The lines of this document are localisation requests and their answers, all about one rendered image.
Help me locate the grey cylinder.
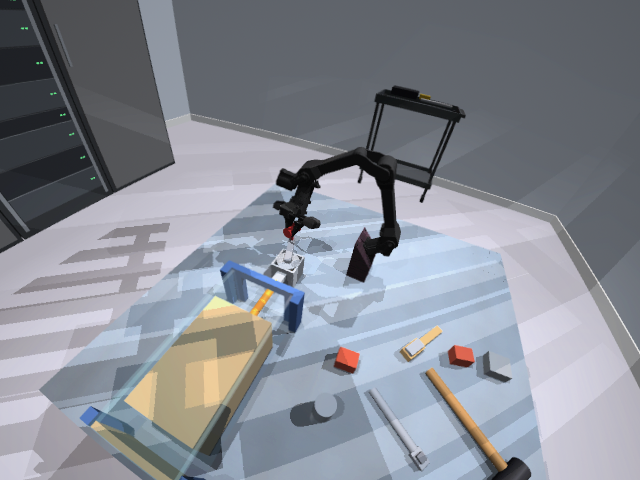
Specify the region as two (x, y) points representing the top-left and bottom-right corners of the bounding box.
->
(312, 393), (337, 423)

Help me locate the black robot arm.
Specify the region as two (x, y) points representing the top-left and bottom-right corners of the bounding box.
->
(275, 147), (401, 259)

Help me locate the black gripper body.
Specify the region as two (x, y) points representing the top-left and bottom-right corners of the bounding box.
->
(273, 194), (321, 229)

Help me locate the orange-red block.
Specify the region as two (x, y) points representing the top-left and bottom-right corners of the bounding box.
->
(448, 345), (475, 367)
(334, 347), (360, 374)

